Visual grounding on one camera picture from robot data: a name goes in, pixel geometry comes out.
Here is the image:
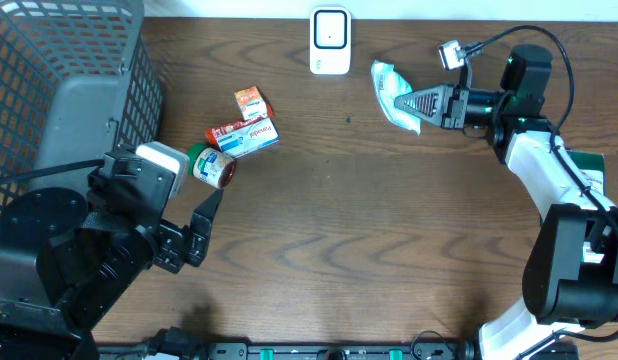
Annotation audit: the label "teal white tissue pack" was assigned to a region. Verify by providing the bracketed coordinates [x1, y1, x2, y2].
[371, 60, 421, 135]

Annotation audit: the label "green lid glass jar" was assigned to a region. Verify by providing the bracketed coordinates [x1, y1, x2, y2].
[187, 144, 236, 189]

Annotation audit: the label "red snack stick sachet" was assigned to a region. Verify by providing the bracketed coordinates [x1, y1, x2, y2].
[205, 106, 274, 145]

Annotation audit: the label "white Panadol medicine box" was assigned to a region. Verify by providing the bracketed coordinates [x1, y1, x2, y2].
[217, 119, 279, 158]

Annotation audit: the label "orange small carton box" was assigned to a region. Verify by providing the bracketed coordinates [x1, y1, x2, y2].
[234, 86, 269, 121]

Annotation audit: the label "green white wipes packet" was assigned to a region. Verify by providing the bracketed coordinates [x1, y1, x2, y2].
[567, 149, 606, 195]

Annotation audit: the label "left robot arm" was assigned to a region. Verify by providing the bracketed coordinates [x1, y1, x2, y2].
[0, 149, 223, 359]

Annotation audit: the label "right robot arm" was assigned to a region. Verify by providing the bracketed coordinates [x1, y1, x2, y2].
[394, 41, 618, 359]

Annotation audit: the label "white barcode scanner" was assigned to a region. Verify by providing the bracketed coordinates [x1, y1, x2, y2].
[309, 6, 352, 75]

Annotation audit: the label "grey plastic mesh basket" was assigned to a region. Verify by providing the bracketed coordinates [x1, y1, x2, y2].
[0, 0, 164, 178]

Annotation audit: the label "black left camera cable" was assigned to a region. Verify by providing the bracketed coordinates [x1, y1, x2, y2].
[0, 158, 105, 187]

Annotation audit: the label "black camera cable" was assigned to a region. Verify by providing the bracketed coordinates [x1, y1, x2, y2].
[0, 158, 105, 187]
[458, 24, 618, 360]

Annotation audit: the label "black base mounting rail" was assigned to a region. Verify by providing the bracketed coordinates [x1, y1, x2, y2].
[97, 327, 482, 360]

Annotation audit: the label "black right camera cable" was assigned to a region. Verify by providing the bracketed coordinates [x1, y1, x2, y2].
[458, 24, 618, 360]

